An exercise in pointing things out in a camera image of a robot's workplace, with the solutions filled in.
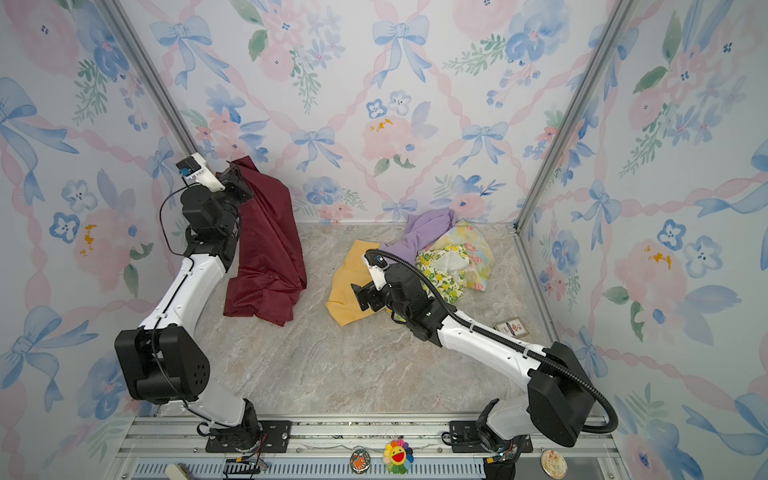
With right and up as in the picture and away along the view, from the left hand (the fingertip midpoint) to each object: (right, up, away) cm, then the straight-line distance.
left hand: (237, 158), depth 73 cm
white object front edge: (-12, -73, -5) cm, 74 cm away
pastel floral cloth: (+65, -16, +37) cm, 76 cm away
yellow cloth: (+24, -29, +28) cm, 47 cm away
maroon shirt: (0, -28, +22) cm, 35 cm away
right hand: (+31, -28, +6) cm, 43 cm away
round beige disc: (+76, -73, -3) cm, 105 cm away
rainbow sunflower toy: (+39, -71, -2) cm, 81 cm away
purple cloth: (+49, -13, +41) cm, 65 cm away
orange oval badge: (+30, -72, -2) cm, 78 cm away
